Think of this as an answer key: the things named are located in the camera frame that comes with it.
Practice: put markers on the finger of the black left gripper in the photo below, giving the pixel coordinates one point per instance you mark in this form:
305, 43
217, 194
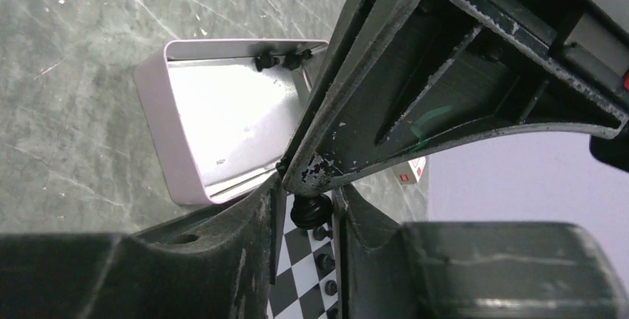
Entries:
351, 19
408, 76

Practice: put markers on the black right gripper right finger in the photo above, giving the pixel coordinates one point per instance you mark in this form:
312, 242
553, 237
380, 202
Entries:
484, 269

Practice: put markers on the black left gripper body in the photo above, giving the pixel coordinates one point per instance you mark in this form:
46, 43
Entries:
568, 71

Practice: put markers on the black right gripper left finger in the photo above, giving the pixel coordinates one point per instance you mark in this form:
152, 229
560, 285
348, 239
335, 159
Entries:
216, 262

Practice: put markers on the black chess rook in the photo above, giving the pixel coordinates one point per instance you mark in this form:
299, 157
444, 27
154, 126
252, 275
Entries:
311, 212

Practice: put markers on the black chess pawn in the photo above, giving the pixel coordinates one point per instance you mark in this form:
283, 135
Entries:
332, 313
322, 233
330, 288
325, 262

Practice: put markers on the black chess pieces pile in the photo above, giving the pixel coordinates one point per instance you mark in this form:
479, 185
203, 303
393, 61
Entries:
291, 61

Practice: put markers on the pink metal tin box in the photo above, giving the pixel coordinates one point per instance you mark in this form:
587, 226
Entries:
218, 125

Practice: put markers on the black white chessboard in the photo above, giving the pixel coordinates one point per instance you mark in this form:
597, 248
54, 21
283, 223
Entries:
299, 288

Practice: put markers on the white red card box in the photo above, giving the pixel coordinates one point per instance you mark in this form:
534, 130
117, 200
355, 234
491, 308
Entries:
410, 172

